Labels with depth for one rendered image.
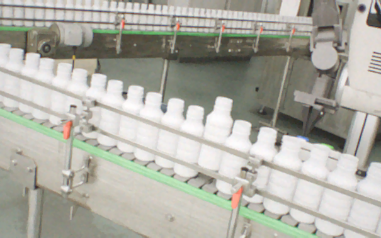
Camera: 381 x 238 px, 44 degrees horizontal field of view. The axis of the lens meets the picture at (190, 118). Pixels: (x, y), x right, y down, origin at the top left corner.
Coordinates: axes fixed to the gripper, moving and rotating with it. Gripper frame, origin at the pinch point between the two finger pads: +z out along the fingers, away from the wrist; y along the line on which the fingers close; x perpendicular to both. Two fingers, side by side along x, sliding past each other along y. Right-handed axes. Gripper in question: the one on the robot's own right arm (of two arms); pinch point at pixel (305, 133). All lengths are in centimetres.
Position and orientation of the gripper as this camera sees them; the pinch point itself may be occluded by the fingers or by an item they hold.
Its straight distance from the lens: 119.2
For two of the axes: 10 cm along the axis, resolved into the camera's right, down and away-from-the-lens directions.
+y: 8.6, 2.9, -4.2
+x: 4.0, 1.3, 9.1
